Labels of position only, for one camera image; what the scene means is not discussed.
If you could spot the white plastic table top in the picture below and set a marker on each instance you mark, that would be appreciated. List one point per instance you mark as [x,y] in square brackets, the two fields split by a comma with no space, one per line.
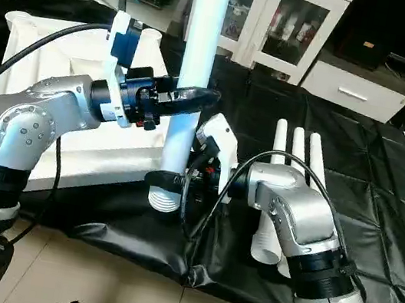
[108,159]

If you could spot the white plastic table leg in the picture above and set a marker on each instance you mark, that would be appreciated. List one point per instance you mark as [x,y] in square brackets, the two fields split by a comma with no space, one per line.
[298,148]
[316,159]
[267,240]
[206,28]

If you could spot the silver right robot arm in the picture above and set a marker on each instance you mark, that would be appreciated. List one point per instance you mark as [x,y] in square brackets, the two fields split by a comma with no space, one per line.
[299,222]

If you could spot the white glass door cabinet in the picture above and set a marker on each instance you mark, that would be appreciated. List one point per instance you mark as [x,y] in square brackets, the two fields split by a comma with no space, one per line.
[286,25]

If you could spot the white drawer unit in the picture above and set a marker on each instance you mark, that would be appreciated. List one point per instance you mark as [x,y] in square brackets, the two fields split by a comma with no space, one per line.
[352,91]

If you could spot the black plastic mat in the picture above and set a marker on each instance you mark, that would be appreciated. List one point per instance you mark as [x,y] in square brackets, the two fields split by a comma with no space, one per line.
[376,227]

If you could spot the black box device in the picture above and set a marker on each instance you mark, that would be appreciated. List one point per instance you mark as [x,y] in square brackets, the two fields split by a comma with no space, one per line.
[368,51]

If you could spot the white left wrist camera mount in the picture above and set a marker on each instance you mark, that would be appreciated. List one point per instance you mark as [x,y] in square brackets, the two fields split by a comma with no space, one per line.
[108,89]

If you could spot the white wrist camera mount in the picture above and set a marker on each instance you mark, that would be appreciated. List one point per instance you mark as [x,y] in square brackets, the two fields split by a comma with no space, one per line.
[223,143]
[108,89]

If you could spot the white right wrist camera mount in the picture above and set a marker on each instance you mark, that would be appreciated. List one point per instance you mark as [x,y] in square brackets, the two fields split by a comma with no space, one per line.
[223,143]

